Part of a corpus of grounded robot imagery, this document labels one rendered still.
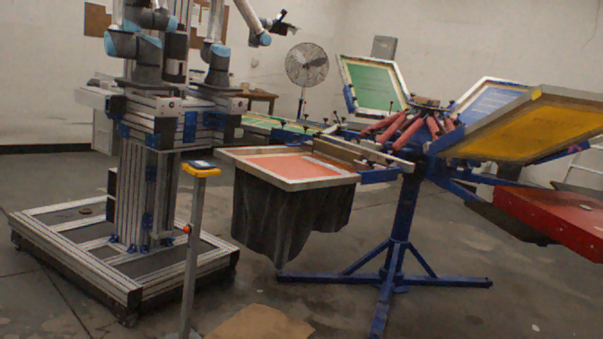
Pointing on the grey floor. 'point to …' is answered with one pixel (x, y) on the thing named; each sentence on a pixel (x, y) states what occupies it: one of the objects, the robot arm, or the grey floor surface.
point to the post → (192, 251)
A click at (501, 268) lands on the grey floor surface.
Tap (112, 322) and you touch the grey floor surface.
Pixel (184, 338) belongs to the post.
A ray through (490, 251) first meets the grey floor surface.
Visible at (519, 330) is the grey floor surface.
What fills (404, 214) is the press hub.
